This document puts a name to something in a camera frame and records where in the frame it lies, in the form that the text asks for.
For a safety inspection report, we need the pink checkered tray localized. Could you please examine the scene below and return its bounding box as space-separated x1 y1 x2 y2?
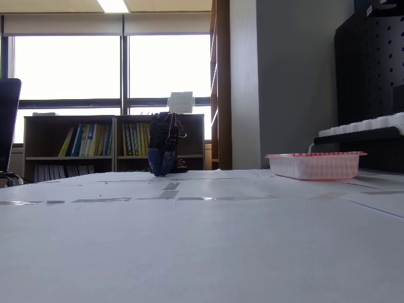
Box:
264 150 368 182

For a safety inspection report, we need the brown bookshelf with upright books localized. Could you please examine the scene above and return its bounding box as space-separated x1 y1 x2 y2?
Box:
113 114 205 173

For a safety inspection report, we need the white paper sign card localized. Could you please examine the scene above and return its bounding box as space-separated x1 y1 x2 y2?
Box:
169 91 194 114

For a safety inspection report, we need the long grey tape strip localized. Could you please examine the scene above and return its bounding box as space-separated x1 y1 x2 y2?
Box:
176 195 279 202

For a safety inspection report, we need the tall brown wooden shelf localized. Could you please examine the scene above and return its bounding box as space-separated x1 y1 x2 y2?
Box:
209 0 233 171

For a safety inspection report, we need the blue book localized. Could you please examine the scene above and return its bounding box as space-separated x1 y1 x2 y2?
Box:
70 123 84 157

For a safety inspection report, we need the leaning yellow book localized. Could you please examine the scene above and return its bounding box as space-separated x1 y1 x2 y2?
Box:
57 127 75 158

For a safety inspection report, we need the brown bookshelf with leaning books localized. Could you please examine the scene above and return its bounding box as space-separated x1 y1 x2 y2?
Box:
23 115 116 184

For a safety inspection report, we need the beige roller blind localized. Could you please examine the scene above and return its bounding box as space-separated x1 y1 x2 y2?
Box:
123 14 212 37
2 14 124 37

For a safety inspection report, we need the metal monitor stand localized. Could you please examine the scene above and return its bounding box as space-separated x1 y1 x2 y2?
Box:
0 171 25 187

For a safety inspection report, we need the ceiling light panel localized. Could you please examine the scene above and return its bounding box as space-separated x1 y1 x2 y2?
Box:
97 0 131 14

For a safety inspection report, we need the dark monitor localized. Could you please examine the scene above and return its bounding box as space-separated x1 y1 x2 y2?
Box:
0 78 22 173

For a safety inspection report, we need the white keyboard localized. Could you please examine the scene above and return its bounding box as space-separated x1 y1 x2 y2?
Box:
318 112 404 138

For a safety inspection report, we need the black keyboard stand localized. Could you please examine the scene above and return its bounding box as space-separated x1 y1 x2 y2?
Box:
313 126 404 174

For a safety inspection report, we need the black pegboard panel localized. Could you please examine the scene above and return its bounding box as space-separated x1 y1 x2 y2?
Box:
334 3 404 127

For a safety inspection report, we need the black box with label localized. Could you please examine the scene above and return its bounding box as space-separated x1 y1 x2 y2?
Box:
365 0 404 18

